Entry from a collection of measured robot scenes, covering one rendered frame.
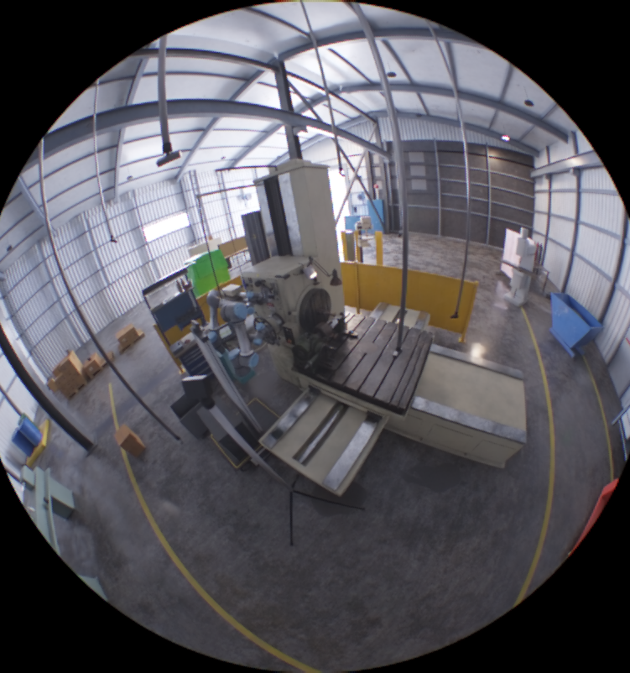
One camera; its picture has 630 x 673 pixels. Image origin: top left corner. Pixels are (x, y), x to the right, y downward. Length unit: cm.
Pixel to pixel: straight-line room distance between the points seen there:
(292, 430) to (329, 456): 46
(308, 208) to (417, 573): 411
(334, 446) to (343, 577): 152
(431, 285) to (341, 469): 336
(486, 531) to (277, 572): 228
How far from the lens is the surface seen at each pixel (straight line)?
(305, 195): 257
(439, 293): 413
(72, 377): 891
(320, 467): 195
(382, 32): 811
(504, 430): 269
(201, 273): 607
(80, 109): 930
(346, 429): 209
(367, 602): 270
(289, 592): 272
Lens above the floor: 254
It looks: 36 degrees down
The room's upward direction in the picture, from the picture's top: 10 degrees counter-clockwise
